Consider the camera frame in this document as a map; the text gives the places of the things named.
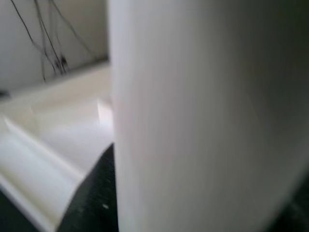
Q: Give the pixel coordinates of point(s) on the black tablecloth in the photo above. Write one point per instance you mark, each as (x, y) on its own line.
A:
(14, 217)

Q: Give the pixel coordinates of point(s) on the white plastic table leg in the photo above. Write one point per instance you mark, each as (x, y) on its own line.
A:
(205, 108)

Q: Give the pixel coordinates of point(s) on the white plastic table top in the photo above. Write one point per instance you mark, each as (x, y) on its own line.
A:
(48, 145)

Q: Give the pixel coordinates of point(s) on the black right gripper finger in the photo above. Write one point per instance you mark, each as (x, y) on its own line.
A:
(96, 198)

